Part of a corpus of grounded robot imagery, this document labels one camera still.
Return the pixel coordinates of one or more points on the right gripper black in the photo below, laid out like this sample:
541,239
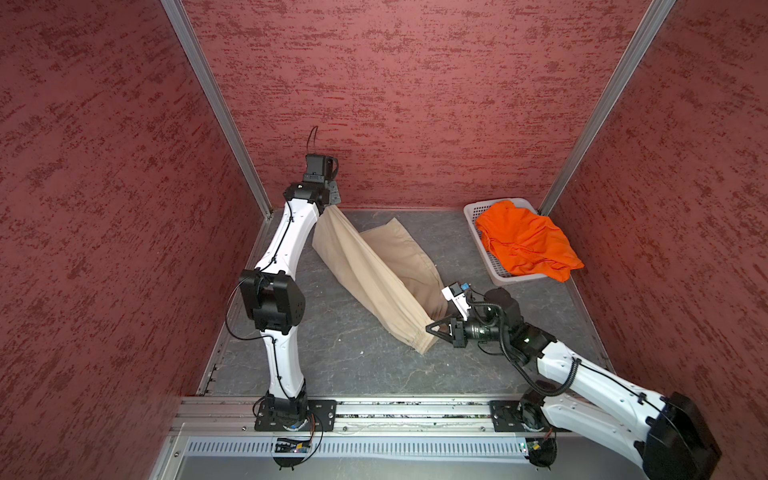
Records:
457,334

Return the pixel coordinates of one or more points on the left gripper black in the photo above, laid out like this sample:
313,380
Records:
330,196

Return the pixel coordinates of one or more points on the beige shorts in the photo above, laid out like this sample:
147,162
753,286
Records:
387,272

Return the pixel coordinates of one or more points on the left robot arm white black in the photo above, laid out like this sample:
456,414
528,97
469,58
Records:
276,305

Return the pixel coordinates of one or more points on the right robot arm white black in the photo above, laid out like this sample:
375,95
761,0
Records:
665,435

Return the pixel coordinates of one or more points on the orange shorts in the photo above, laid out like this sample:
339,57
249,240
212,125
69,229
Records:
526,243

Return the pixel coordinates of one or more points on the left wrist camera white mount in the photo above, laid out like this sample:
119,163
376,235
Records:
320,169

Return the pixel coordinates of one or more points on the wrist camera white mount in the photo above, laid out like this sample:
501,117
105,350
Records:
320,169
456,293

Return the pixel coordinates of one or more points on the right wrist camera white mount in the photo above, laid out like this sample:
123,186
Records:
456,293

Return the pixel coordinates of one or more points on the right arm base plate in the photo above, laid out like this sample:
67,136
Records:
504,415

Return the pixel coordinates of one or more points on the right circuit board with wires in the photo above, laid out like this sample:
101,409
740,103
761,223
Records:
541,453

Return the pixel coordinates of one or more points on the circuit board with wires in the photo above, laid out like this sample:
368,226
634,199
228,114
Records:
541,453
289,453

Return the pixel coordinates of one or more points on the aluminium rail frame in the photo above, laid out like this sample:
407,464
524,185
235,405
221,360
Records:
442,429

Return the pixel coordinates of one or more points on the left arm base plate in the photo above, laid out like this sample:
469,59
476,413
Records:
320,413

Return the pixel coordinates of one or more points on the left circuit board with wires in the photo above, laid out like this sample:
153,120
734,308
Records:
289,453

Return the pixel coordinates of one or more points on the left corner aluminium post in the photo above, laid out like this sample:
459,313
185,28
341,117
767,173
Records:
193,50

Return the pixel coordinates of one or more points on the corner aluminium post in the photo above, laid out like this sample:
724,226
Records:
193,50
648,28

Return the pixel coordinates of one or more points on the right corner aluminium post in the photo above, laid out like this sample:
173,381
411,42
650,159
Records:
648,28

